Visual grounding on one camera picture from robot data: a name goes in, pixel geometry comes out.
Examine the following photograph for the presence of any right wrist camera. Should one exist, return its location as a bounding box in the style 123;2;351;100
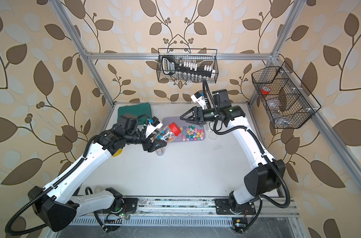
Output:
190;92;208;109

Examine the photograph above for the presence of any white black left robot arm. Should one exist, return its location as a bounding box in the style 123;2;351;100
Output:
5;114;167;236

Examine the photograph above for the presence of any pile of star candies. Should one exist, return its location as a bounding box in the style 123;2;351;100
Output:
180;125;205;141

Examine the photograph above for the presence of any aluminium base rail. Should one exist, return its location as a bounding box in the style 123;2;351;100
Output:
49;196;303;228

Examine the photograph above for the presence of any small clear sprinkles jar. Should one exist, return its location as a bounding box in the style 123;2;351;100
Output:
156;148;165;156

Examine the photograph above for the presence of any clear plastic jar lid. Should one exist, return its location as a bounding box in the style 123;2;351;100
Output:
208;131;218;140

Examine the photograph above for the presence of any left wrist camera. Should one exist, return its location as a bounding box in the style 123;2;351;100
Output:
144;117;163;138

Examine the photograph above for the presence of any black socket set rack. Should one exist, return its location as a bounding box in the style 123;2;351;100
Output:
157;54;219;79

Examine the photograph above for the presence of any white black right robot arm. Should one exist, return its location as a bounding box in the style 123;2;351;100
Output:
180;79;291;234

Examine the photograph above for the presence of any green plastic tool case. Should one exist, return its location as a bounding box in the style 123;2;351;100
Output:
117;103;153;125

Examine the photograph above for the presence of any red item in basket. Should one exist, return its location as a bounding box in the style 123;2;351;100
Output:
261;86;271;96

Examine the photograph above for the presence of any black wire basket back wall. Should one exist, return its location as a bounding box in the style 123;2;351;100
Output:
155;48;219;83

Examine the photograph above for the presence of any yellow tape roll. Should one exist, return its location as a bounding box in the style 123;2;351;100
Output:
113;149;123;157

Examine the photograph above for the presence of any black wire basket wall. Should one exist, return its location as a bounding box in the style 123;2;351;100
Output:
251;62;322;129
155;48;219;83

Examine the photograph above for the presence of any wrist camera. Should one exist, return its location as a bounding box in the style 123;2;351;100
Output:
144;117;163;138
190;92;208;109

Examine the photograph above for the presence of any lilac plastic tray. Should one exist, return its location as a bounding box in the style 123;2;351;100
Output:
163;117;206;142

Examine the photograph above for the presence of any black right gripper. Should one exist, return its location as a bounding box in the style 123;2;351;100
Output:
181;107;221;126

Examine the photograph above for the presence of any red lid candy jar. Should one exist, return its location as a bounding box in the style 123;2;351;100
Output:
159;123;181;143

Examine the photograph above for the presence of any black wire basket right wall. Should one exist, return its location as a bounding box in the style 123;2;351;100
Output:
251;62;322;129

